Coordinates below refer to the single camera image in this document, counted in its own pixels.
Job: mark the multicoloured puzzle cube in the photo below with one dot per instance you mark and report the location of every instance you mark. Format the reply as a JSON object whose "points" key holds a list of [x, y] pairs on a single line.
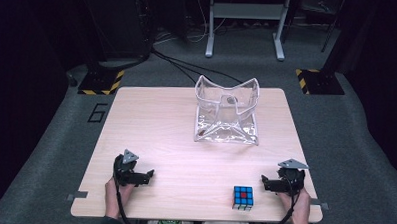
{"points": [[243, 197]]}

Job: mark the black equipment cabinet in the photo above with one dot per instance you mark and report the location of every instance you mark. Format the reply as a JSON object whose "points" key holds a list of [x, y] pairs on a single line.
{"points": [[119, 22]]}

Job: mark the white metal stand frame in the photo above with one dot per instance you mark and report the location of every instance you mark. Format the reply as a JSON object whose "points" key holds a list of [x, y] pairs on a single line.
{"points": [[246, 11]]}

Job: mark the black yellow striped base plate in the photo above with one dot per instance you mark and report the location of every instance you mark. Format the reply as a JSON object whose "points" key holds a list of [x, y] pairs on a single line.
{"points": [[319, 82], [102, 83]]}

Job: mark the person's right hand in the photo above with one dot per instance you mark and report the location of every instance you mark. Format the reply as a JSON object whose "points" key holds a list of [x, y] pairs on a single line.
{"points": [[301, 204]]}

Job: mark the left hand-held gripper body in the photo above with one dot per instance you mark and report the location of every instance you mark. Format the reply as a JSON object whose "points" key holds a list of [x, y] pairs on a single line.
{"points": [[126, 171]]}

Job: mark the round grey table grommet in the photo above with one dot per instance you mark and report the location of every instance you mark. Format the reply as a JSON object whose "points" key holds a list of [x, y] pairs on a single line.
{"points": [[232, 100]]}

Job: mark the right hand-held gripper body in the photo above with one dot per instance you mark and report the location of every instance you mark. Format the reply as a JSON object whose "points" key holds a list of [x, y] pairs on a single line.
{"points": [[291, 178]]}

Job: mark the clear plastic bag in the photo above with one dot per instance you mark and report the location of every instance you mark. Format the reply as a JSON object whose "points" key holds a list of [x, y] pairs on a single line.
{"points": [[226, 123]]}

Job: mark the grey metal table bracket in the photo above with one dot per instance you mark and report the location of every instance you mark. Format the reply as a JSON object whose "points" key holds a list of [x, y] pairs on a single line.
{"points": [[320, 205], [77, 195]]}

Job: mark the person's left hand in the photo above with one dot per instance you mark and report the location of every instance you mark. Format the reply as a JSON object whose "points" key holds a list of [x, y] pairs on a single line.
{"points": [[112, 193]]}

